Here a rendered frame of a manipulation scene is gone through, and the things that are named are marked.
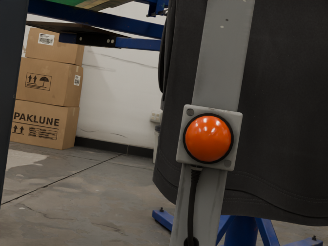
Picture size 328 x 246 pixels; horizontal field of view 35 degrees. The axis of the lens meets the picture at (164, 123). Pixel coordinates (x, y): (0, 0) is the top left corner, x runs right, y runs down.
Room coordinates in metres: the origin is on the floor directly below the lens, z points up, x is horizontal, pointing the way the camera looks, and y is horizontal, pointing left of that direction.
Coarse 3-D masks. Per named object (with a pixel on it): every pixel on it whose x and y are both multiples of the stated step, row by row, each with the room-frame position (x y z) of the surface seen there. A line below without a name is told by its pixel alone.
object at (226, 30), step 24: (216, 0) 0.45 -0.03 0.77; (240, 0) 0.45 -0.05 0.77; (216, 24) 0.45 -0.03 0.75; (240, 24) 0.45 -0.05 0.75; (216, 48) 0.45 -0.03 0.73; (240, 48) 0.45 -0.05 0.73; (216, 72) 0.45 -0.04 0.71; (240, 72) 0.45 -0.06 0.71; (216, 96) 0.45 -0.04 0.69; (240, 120) 0.43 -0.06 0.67; (216, 168) 0.44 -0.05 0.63; (216, 192) 0.45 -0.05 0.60; (216, 216) 0.45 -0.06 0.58
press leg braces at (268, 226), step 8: (224, 216) 1.93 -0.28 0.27; (232, 216) 1.94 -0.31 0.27; (224, 224) 1.90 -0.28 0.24; (264, 224) 1.90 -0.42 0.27; (224, 232) 1.91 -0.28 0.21; (264, 232) 1.89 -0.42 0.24; (272, 232) 1.89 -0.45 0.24; (216, 240) 1.87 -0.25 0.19; (264, 240) 1.88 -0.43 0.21; (272, 240) 1.86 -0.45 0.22
